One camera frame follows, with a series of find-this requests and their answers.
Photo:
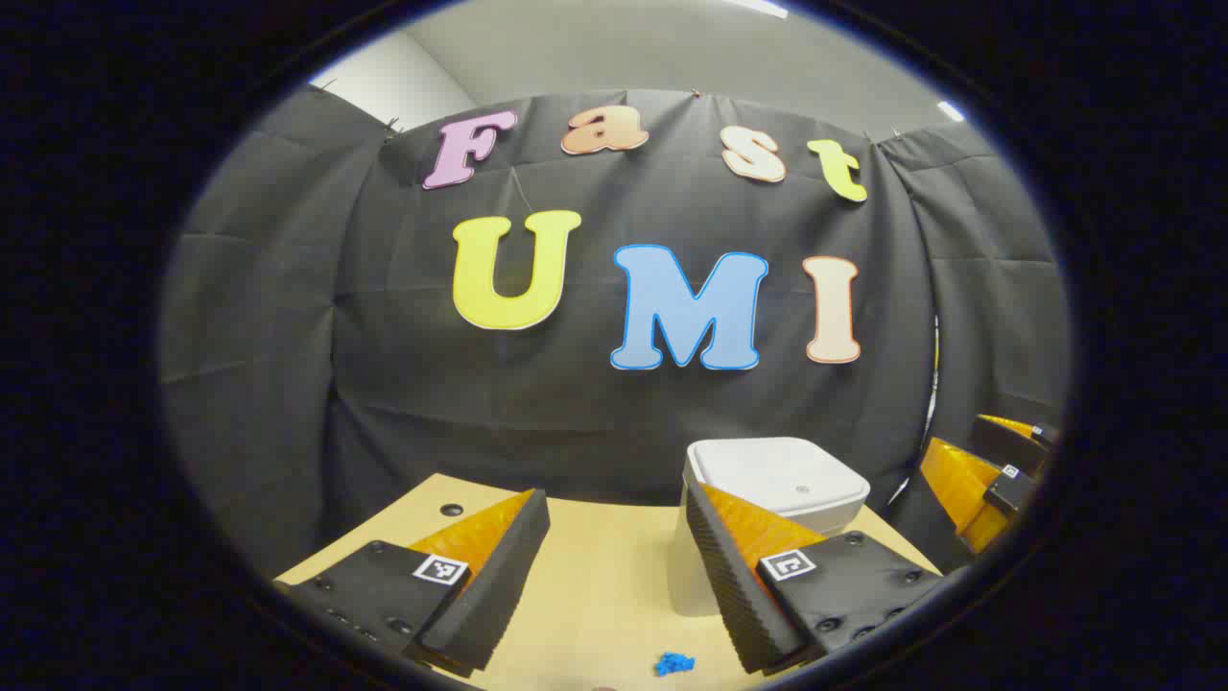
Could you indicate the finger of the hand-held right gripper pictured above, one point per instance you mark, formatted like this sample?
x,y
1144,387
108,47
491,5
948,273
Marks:
x,y
959,485
1007,440

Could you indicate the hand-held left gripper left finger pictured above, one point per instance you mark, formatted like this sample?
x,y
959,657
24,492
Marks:
x,y
499,585

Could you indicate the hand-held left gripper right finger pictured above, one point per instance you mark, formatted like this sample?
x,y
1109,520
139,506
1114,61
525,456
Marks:
x,y
729,585

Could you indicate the blue paper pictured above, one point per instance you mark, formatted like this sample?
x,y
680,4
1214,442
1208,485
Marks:
x,y
674,663

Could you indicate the white desktop garbage bin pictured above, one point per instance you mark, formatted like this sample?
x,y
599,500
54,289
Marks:
x,y
777,475

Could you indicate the wooden desktop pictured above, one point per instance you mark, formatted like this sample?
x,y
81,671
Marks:
x,y
595,576

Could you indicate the black backdrop cloth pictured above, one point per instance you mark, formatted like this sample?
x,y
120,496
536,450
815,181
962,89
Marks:
x,y
480,413

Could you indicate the ceiling light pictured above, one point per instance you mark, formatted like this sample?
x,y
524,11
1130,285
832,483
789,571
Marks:
x,y
950,110
760,8

